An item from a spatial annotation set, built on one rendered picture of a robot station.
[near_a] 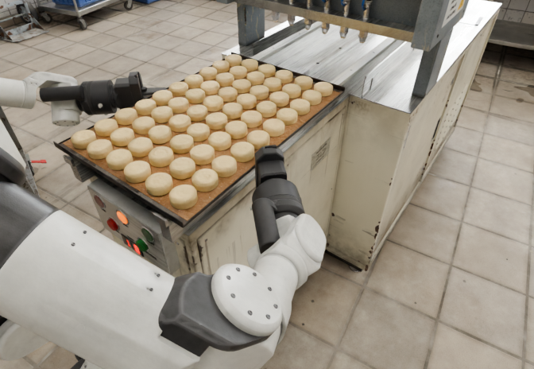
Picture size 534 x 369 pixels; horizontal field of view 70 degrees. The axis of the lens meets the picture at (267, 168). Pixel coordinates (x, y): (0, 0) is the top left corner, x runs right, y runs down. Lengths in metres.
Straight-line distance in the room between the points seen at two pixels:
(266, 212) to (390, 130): 0.68
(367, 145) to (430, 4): 0.45
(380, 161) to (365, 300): 0.65
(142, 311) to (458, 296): 1.60
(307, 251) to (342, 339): 1.07
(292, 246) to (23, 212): 0.33
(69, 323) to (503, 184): 2.33
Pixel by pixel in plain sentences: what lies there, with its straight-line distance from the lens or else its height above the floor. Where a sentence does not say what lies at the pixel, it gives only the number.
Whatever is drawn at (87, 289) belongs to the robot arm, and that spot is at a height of 1.15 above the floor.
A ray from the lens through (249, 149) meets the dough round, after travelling 0.79.
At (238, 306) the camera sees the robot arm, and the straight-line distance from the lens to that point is 0.35.
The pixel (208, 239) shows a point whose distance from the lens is 0.82.
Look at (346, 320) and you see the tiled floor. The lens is 1.63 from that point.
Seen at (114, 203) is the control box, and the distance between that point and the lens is 0.86.
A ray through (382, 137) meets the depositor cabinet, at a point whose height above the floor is 0.73.
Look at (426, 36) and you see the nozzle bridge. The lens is 1.07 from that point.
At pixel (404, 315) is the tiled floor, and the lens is 1.70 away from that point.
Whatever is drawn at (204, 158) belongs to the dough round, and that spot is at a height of 0.93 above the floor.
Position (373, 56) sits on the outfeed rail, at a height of 0.90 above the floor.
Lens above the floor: 1.40
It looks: 40 degrees down
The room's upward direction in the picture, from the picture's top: straight up
